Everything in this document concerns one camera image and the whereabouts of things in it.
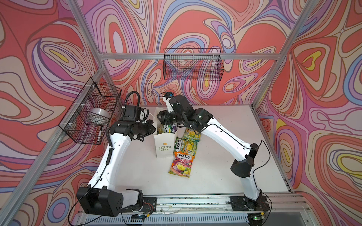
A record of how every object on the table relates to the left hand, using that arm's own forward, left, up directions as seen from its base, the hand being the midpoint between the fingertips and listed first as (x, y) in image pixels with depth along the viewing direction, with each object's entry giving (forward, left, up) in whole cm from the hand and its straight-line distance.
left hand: (157, 127), depth 76 cm
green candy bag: (+2, -7, -4) cm, 8 cm away
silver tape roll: (+5, +29, +7) cm, 31 cm away
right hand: (+1, -4, +6) cm, 8 cm away
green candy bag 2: (0, -16, -22) cm, 27 cm away
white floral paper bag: (-5, -4, -8) cm, 10 cm away
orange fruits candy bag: (-13, -13, -22) cm, 28 cm away
